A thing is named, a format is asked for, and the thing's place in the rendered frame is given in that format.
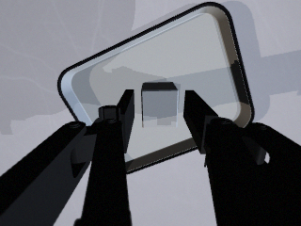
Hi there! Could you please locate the white tray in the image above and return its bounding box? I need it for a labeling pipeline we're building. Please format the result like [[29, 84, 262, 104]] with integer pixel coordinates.
[[57, 2, 255, 175]]

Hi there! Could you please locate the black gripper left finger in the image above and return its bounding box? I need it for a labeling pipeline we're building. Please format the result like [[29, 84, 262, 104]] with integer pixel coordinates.
[[0, 89, 135, 226]]

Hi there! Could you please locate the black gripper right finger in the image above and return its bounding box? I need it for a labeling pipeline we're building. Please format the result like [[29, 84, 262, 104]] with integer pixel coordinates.
[[183, 90, 301, 226]]

